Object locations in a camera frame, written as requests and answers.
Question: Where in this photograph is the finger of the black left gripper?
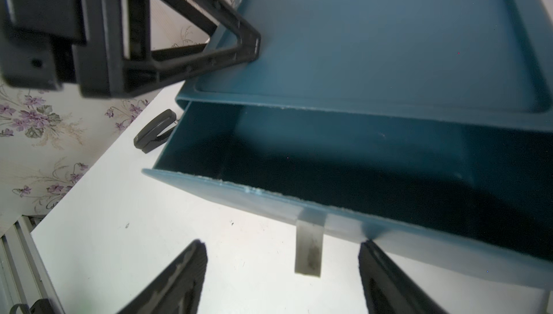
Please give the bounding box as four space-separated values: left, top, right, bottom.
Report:
122 0 261 94

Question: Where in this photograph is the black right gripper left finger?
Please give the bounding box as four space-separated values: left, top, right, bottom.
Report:
120 239 208 313

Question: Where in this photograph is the aluminium mounting rail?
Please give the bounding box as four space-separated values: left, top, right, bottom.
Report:
1 216 64 313

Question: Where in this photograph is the teal drawer cabinet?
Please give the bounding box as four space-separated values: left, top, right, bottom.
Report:
176 0 553 134

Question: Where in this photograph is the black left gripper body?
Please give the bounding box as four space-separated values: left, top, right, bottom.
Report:
1 0 151 98

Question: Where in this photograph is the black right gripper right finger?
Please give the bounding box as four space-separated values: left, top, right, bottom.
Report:
359 240 446 314

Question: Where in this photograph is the black stapler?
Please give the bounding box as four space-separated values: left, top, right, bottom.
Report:
133 109 177 154

